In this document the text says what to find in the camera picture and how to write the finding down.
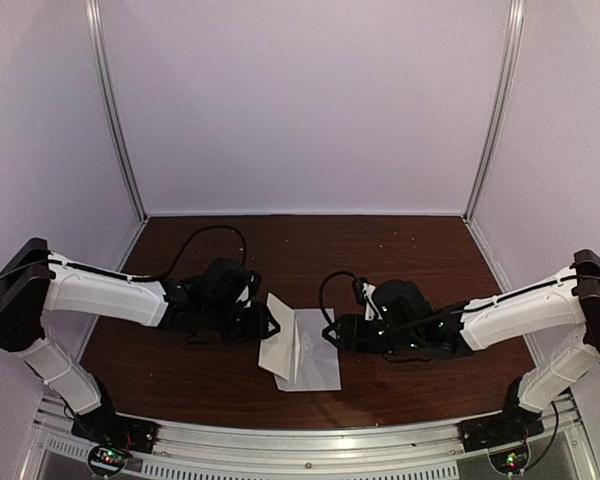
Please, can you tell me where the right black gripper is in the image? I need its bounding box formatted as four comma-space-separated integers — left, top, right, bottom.
322, 315, 420, 356

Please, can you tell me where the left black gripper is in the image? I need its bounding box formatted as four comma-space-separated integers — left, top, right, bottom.
202, 302, 280, 344

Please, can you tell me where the white letter sheet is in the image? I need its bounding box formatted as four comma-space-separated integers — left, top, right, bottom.
258, 293, 300, 382

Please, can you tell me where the grey envelope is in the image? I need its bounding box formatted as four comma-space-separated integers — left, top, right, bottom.
274, 309, 342, 393

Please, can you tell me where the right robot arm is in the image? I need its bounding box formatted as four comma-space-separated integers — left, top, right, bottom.
322, 249, 600, 442

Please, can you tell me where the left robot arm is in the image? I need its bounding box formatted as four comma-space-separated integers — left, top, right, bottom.
0, 238, 281, 444

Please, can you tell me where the right black cable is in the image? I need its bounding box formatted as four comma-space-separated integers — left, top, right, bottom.
318, 271, 600, 361

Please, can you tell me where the black cable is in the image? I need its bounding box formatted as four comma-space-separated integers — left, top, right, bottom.
0, 226, 249, 346
318, 271, 600, 361

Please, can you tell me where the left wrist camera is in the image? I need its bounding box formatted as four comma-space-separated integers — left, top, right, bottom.
236, 271, 262, 304

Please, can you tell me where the left black cable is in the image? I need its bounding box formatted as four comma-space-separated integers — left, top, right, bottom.
0, 226, 249, 346

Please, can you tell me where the front aluminium rail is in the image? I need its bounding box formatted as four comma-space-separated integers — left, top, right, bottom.
15, 394, 600, 479

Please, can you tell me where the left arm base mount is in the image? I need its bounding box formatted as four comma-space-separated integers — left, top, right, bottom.
71, 416, 158, 479

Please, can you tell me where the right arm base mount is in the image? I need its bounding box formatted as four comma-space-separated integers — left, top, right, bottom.
458, 414, 545, 476

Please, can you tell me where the right aluminium frame post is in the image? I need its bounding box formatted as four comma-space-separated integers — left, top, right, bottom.
463, 0, 525, 224

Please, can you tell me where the aluminium frame post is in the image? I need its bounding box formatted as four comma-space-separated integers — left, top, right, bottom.
463, 0, 525, 224
85, 0, 148, 223

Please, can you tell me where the left aluminium frame post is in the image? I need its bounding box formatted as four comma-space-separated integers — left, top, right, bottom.
85, 0, 148, 223

